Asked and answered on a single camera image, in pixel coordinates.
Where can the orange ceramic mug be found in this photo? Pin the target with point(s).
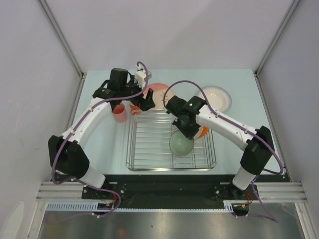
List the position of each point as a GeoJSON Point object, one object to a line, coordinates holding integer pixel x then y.
{"type": "Point", "coordinates": [134, 110]}

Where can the aluminium frame rail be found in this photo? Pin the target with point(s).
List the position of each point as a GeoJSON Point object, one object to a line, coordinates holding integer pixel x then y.
{"type": "Point", "coordinates": [268, 192]}

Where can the white deep plate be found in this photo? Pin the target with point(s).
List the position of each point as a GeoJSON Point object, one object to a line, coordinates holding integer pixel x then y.
{"type": "Point", "coordinates": [218, 98]}

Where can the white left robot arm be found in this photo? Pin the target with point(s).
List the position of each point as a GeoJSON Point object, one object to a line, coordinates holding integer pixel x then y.
{"type": "Point", "coordinates": [66, 152]}

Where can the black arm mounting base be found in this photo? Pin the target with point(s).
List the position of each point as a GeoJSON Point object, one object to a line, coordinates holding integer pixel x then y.
{"type": "Point", "coordinates": [169, 191]}

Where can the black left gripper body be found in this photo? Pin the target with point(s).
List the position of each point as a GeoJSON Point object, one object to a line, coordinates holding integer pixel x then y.
{"type": "Point", "coordinates": [132, 90]}

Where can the white slotted cable duct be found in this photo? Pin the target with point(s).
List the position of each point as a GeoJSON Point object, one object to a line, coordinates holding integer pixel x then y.
{"type": "Point", "coordinates": [103, 207]}

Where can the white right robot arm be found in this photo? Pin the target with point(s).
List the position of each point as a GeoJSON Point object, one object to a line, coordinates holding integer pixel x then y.
{"type": "Point", "coordinates": [256, 143]}

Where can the orange and white bowl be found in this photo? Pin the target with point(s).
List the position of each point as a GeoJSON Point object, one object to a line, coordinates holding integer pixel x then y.
{"type": "Point", "coordinates": [202, 131]}

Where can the metal wire dish rack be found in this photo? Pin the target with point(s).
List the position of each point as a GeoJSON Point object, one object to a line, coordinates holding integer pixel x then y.
{"type": "Point", "coordinates": [148, 146]}

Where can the pink plastic cup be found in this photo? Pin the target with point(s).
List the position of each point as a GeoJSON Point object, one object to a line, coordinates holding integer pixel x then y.
{"type": "Point", "coordinates": [119, 113]}

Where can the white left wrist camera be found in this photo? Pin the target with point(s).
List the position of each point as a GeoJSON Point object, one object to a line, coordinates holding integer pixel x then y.
{"type": "Point", "coordinates": [140, 76]}

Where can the pink and cream plate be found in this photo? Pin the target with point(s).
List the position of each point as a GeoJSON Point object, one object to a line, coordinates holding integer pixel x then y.
{"type": "Point", "coordinates": [158, 95]}

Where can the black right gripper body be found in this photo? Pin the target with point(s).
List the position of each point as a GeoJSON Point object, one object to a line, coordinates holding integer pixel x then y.
{"type": "Point", "coordinates": [189, 130]}

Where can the green ceramic bowl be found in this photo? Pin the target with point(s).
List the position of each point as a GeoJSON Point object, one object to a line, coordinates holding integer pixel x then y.
{"type": "Point", "coordinates": [180, 145]}

